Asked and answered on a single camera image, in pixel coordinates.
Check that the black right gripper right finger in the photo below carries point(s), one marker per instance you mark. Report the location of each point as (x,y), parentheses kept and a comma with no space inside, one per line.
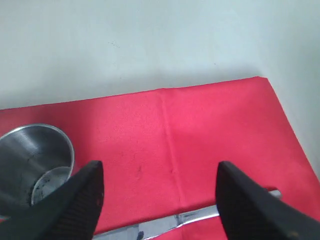
(249,212)

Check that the steel table knife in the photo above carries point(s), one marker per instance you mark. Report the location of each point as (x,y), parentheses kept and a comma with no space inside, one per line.
(151,229)

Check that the stainless steel cup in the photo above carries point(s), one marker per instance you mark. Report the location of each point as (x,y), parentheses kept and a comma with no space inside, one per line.
(35,160)

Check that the red table cloth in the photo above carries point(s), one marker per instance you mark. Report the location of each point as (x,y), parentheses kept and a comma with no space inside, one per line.
(160,149)

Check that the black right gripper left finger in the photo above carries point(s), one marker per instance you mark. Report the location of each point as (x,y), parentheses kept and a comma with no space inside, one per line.
(69,213)

